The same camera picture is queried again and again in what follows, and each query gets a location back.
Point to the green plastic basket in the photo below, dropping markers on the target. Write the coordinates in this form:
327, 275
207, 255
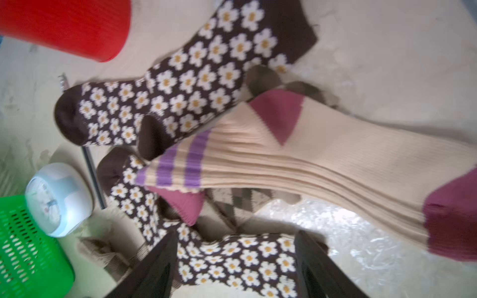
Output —
33, 265

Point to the beige magenta toe sock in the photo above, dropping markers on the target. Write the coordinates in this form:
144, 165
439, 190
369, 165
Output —
420, 187

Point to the brown argyle sock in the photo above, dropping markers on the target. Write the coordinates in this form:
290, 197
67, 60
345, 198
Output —
238, 205

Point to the brown floral sock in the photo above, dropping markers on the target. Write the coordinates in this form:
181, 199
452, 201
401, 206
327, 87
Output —
263, 264
195, 84

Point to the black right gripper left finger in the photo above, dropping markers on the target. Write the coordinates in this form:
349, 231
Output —
153, 277

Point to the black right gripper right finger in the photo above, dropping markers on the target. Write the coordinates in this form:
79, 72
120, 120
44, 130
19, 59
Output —
318, 275

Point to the small white alarm clock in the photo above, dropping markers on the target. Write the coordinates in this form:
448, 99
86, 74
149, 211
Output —
58, 199

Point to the red pencil cup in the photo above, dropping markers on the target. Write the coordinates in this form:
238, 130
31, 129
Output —
96, 30

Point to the beige purple striped sock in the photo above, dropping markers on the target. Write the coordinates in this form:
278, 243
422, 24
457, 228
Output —
188, 205

